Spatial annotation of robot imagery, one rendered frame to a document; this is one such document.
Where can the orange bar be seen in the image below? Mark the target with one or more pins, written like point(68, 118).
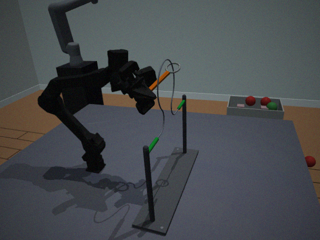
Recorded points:
point(164, 75)

